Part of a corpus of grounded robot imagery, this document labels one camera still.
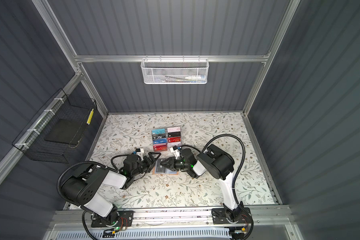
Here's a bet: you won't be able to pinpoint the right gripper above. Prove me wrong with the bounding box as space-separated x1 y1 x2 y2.
161 157 191 172

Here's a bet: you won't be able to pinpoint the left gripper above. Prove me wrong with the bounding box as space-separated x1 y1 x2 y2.
131 152 161 179

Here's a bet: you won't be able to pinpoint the black VIP card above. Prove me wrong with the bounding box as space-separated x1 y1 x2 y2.
155 159 167 174

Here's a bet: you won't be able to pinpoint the pink leather card wallet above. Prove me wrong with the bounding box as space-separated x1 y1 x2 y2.
153 158 179 175

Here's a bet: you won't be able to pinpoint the clear acrylic card holder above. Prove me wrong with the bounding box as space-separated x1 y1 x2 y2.
151 127 182 152

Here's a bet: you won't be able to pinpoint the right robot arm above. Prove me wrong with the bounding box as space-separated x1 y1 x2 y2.
160 145 240 213

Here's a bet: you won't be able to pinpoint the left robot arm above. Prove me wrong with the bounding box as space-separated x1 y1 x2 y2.
57 150 161 221

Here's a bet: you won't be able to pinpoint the white VIP card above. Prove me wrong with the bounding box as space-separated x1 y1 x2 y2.
168 142 182 149

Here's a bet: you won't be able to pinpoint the red VIP card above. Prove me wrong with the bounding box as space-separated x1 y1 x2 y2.
168 137 181 143

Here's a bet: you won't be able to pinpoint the blue VIP card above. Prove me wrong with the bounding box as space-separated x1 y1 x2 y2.
153 139 168 145

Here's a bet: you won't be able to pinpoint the black VIP card left column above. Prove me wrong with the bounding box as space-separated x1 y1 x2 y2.
152 134 167 140

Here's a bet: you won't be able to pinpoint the black card right column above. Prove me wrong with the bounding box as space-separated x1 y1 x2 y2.
168 132 181 138

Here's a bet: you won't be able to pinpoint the pink VIP card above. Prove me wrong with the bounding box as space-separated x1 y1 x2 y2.
167 127 181 133

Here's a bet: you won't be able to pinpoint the yellow marker pen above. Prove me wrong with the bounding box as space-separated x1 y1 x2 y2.
86 109 94 125

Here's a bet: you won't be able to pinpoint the pens in white basket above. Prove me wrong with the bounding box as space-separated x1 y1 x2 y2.
165 75 207 84

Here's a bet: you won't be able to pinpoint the black pad in basket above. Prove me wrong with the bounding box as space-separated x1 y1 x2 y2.
45 119 86 146

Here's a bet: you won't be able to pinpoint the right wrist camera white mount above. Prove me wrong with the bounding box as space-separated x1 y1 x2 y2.
170 146 182 160

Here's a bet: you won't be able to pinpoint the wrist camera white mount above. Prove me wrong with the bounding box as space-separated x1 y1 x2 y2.
170 146 182 160
134 148 144 161

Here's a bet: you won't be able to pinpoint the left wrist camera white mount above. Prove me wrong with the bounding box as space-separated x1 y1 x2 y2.
134 148 144 161

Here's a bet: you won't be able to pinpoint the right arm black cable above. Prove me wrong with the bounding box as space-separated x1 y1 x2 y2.
179 133 247 208

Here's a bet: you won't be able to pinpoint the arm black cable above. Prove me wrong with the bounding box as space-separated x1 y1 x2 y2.
56 153 133 240
179 133 247 208

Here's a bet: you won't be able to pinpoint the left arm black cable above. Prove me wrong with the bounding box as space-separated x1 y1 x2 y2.
56 153 133 240

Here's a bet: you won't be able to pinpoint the white wire mesh basket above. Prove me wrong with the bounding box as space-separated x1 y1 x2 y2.
141 59 210 85

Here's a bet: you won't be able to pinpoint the black wire basket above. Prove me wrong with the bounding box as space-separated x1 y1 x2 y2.
13 91 97 164

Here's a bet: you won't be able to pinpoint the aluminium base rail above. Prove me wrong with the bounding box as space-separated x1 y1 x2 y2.
48 205 295 231

